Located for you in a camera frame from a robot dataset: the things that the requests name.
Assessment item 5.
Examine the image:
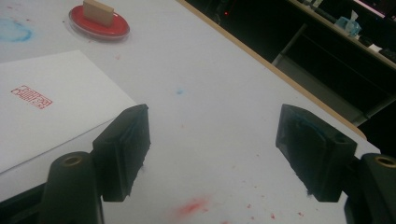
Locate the large white board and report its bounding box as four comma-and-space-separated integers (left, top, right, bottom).
0, 0, 381, 224

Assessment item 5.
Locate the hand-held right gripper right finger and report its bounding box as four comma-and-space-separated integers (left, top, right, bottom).
275, 103, 359, 203

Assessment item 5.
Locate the round red ink pad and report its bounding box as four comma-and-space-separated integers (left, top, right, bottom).
68, 4, 131, 43

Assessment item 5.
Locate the wooden stamp block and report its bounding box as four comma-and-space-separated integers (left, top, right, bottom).
81, 0, 116, 28

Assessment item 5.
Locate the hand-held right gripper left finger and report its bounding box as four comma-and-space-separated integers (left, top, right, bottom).
92, 103, 152, 203

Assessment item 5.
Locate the blue translucent packet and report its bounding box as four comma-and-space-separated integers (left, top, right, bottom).
334, 9, 362, 37

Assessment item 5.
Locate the white paper sheet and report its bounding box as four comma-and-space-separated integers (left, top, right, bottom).
0, 49, 138, 175

